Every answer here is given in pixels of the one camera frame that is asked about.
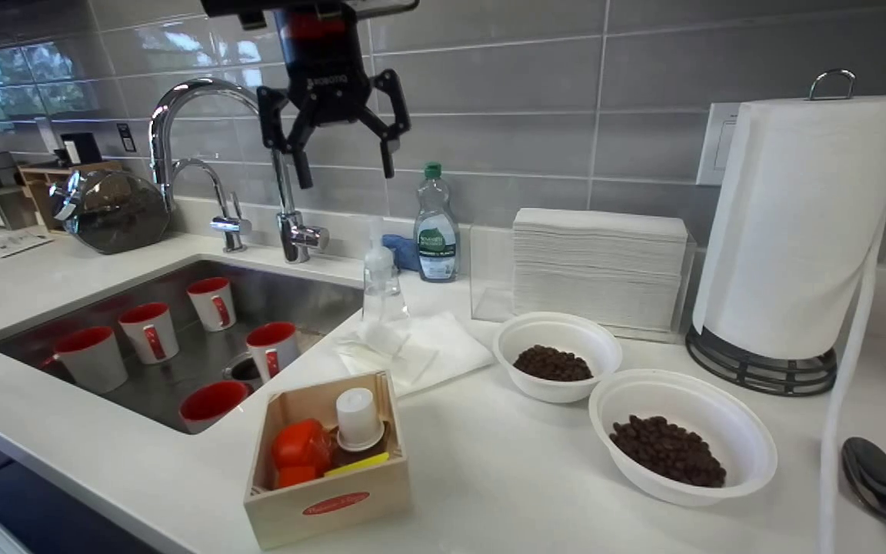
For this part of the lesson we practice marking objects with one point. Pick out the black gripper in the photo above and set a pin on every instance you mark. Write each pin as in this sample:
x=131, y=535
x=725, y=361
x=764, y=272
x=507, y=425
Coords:
x=325, y=61

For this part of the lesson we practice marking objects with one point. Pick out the small white folded paper towel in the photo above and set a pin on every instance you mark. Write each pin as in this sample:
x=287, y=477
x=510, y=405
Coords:
x=401, y=362

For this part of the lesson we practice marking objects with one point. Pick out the large white folded paper towel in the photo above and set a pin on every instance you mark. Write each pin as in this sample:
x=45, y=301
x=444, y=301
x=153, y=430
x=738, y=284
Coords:
x=454, y=346

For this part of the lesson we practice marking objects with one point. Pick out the white paper towel roll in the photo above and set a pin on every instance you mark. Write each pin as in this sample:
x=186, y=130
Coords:
x=793, y=231

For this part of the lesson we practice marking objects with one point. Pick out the tall chrome kitchen tap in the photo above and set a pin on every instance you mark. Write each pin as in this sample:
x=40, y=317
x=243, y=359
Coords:
x=286, y=192

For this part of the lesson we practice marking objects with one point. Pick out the small chrome tap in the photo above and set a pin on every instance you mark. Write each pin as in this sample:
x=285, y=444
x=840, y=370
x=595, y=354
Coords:
x=221, y=200

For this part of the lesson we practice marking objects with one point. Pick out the blue sponge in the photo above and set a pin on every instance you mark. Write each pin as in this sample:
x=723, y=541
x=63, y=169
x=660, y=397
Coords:
x=401, y=250

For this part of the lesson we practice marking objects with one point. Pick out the clear dish soap bottle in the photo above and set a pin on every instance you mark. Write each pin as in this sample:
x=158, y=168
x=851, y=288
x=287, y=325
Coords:
x=436, y=238

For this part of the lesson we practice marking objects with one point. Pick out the clear pump soap bottle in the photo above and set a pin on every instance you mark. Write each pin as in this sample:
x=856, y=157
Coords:
x=383, y=296

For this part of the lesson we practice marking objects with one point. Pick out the white mug red inside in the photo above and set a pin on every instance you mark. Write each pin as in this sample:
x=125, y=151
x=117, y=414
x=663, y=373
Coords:
x=95, y=365
x=208, y=404
x=149, y=335
x=274, y=350
x=211, y=304

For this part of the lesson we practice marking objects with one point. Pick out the glass jar of coffee beans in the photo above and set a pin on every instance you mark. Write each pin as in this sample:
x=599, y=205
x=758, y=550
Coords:
x=116, y=215

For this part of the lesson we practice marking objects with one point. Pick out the dark steel cup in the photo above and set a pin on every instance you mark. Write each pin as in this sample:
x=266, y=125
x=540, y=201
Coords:
x=244, y=371

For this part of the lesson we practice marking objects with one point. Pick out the small white bowl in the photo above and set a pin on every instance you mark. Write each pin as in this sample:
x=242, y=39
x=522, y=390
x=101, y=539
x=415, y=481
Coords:
x=524, y=331

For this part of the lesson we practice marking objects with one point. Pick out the wooden organizer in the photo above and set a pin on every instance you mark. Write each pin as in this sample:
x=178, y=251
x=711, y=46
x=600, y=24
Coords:
x=47, y=185

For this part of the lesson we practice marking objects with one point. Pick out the stack of folded paper towels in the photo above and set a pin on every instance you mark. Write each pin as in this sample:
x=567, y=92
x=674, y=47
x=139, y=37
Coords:
x=597, y=269

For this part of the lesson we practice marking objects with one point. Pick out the brown toy bottle white cap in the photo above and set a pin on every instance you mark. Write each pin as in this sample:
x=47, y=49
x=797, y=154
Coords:
x=358, y=423

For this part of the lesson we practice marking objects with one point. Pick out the steel sink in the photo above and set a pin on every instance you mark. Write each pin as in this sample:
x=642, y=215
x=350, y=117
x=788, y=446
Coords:
x=174, y=385

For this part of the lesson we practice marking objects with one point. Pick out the heap of coffee beans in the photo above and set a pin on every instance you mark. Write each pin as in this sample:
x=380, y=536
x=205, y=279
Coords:
x=666, y=452
x=552, y=364

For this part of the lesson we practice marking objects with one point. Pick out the orange toy bottle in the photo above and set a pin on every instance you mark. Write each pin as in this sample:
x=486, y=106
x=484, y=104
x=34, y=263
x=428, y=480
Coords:
x=301, y=454

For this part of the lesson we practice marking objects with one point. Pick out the paper leaflet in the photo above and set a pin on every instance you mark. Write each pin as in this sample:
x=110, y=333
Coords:
x=4, y=245

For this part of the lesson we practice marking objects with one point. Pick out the small wooden box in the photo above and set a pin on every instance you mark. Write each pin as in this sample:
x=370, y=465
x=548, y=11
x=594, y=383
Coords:
x=335, y=500

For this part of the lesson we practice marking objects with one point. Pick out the large white bowl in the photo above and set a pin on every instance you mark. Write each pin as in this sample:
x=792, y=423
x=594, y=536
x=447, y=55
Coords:
x=727, y=415

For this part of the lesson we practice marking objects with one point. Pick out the wall socket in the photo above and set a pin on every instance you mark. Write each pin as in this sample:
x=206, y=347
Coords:
x=126, y=138

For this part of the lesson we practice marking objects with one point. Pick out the white wall switch plate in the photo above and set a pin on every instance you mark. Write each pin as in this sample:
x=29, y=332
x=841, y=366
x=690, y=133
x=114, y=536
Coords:
x=716, y=146

